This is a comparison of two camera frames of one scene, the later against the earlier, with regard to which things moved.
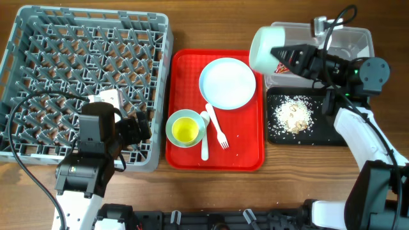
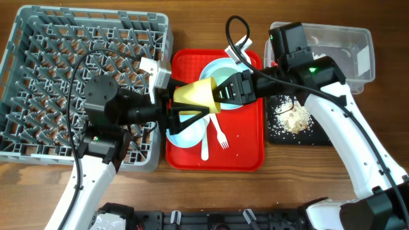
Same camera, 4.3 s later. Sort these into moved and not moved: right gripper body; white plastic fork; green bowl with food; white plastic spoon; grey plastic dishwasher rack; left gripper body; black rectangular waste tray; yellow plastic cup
Moved: right gripper body; green bowl with food; left gripper body; yellow plastic cup
Not moved: black rectangular waste tray; white plastic fork; white plastic spoon; grey plastic dishwasher rack
